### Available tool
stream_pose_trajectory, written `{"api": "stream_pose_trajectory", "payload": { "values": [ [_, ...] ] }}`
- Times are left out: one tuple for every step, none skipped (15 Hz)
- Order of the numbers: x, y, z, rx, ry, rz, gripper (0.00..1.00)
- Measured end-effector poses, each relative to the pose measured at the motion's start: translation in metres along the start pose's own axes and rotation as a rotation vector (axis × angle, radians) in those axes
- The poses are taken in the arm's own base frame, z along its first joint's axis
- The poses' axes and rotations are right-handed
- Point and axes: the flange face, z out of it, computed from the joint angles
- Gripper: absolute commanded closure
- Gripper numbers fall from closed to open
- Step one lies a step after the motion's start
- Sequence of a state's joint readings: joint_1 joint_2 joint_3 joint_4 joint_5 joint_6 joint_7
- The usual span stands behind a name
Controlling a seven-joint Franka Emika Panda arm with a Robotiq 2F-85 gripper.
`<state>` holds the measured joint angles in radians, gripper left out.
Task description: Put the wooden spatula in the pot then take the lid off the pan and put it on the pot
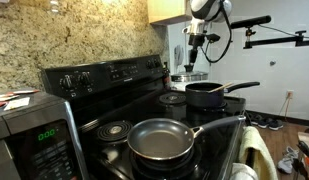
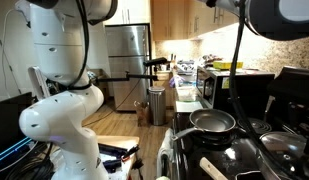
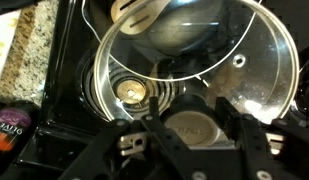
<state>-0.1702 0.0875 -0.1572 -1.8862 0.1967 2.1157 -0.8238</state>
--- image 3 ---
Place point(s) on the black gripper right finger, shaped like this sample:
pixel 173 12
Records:
pixel 254 143

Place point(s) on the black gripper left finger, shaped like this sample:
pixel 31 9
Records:
pixel 167 143

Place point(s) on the glass lid with black knob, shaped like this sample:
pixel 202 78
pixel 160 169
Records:
pixel 260 66

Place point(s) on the wooden slotted spatula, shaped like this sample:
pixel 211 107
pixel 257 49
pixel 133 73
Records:
pixel 150 13

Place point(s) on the dark pot with silver rim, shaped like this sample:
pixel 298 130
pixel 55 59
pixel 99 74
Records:
pixel 100 16

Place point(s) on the black coil burner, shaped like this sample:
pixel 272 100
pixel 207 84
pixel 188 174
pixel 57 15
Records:
pixel 87 83

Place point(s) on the black electric stove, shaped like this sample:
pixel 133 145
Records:
pixel 60 110

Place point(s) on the white paper sheet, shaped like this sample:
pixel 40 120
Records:
pixel 4 43

